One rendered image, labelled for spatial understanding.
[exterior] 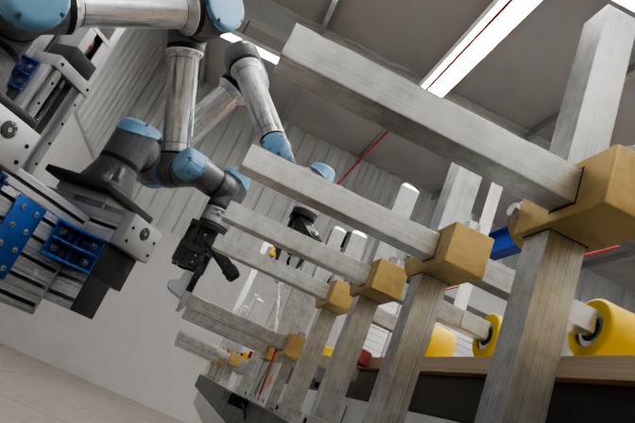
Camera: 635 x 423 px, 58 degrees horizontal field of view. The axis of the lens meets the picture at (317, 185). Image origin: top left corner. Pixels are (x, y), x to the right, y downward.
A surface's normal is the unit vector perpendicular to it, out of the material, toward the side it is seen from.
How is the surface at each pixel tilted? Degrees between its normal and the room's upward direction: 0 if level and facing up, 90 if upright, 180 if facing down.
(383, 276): 90
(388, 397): 90
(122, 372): 90
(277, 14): 90
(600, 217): 180
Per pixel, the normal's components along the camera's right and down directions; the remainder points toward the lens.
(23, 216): 0.89, 0.23
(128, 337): 0.23, -0.29
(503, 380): -0.90, -0.43
